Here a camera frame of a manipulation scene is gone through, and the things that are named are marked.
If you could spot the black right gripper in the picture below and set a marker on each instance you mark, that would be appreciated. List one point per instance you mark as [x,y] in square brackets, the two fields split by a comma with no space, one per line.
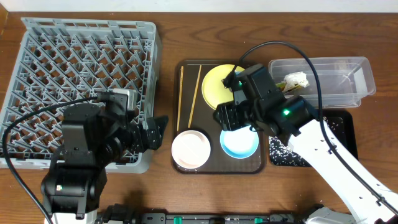
[237,115]

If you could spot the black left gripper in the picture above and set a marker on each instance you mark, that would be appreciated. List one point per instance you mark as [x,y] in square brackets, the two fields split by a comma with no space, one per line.
[140,134]

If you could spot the light blue bowl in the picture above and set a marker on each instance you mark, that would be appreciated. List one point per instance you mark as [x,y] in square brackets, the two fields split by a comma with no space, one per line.
[239,144]

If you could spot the pink white bowl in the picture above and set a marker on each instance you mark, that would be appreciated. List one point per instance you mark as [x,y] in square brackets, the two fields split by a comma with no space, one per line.
[191,149]

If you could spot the colourful snack wrapper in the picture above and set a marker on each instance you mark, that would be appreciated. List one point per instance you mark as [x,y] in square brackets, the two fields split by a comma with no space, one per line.
[282,86]

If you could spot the cooked rice pile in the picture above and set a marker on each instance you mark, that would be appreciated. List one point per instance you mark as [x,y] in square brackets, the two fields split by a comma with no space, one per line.
[281,155]

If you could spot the white tissue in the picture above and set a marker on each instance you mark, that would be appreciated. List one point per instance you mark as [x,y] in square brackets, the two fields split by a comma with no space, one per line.
[296,80]

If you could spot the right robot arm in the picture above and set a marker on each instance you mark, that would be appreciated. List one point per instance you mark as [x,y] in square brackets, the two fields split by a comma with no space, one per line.
[260,103]

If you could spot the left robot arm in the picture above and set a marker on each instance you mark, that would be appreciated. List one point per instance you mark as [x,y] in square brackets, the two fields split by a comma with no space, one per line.
[93,137]

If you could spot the black waste tray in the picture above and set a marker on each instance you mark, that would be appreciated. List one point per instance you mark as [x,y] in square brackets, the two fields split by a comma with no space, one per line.
[349,129]

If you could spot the yellow round plate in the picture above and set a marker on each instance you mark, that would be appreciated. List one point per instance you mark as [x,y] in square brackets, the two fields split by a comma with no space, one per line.
[212,88]

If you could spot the dark brown serving tray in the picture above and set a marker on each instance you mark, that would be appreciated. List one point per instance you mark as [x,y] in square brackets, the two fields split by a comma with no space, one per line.
[219,162]

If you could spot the right wooden chopstick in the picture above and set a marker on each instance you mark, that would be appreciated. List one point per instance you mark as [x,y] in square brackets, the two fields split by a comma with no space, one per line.
[194,97]

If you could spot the wooden chopstick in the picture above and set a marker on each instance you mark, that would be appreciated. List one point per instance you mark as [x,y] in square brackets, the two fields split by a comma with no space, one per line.
[194,97]
[180,86]

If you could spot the left wooden chopstick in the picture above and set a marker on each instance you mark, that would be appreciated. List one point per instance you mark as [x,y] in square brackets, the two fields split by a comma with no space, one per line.
[180,86]

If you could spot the grey plastic dish rack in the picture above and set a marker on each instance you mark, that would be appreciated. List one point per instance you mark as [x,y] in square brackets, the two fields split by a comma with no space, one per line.
[61,60]

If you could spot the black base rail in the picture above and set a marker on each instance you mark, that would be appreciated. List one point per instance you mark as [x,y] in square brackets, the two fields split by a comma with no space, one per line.
[123,214]

